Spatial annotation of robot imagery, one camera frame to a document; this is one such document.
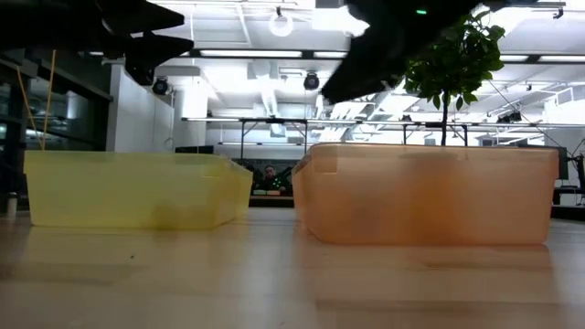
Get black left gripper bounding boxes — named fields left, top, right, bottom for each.
left=27, top=0, right=195, bottom=86

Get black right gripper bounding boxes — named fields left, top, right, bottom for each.
left=321, top=0, right=440, bottom=105

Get translucent orange plastic bin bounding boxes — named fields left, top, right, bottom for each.
left=291, top=142, right=560, bottom=247

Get translucent yellow plastic bin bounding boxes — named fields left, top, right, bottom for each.
left=23, top=150, right=254, bottom=230

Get black-framed background table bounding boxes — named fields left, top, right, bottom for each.
left=239, top=117, right=308, bottom=160
left=401, top=121, right=470, bottom=147

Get potted green tree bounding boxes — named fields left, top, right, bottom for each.
left=401, top=11, right=506, bottom=147

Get low black screen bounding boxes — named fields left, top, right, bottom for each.
left=175, top=144, right=215, bottom=154

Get thin yellow rods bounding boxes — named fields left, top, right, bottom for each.
left=16, top=48, right=59, bottom=151

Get seated person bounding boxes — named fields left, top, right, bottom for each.
left=259, top=164, right=293, bottom=193

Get black computer monitor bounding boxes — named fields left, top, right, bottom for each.
left=558, top=145, right=569, bottom=181

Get dark office desk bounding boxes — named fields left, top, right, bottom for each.
left=551, top=185, right=585, bottom=220

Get white ring ceiling lamp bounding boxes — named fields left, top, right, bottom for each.
left=268, top=9, right=295, bottom=38

